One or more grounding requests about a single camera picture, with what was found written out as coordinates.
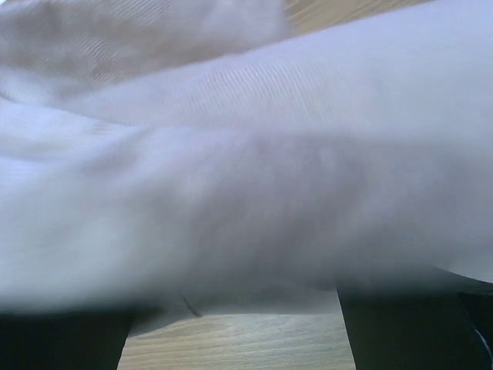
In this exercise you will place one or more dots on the beige t shirt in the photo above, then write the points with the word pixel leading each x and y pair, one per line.
pixel 192 157

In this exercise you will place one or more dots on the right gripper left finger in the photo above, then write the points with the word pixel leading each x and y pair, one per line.
pixel 73 340

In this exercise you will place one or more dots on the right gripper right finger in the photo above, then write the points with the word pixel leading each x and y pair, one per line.
pixel 429 328

